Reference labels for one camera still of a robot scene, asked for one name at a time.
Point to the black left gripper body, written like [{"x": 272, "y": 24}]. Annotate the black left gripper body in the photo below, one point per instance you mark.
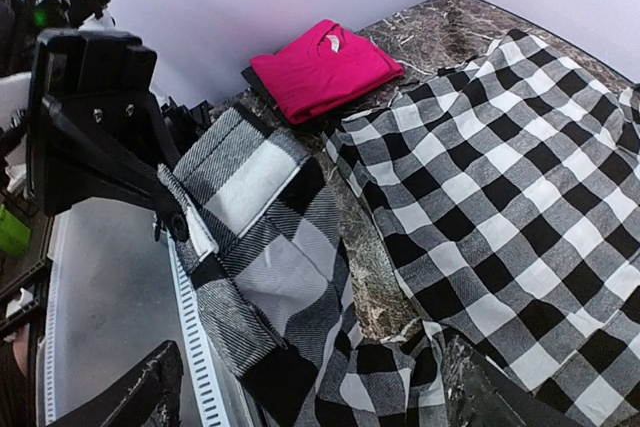
[{"x": 94, "y": 128}]

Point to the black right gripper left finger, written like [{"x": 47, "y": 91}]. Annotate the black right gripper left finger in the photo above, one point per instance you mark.
[{"x": 148, "y": 394}]

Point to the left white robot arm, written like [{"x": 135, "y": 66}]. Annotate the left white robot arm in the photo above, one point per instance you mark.
[{"x": 22, "y": 21}]

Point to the folded red t-shirt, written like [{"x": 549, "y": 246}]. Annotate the folded red t-shirt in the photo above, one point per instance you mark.
[{"x": 325, "y": 68}]

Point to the black white plaid shirt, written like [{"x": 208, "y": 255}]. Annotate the black white plaid shirt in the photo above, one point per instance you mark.
[{"x": 506, "y": 193}]

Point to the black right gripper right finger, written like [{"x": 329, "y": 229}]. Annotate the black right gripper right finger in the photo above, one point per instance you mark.
[{"x": 478, "y": 394}]

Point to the white slotted cable duct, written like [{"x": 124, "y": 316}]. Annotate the white slotted cable duct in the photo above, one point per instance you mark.
[{"x": 206, "y": 388}]

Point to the folded black garment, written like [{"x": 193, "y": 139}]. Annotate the folded black garment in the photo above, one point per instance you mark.
[{"x": 257, "y": 86}]

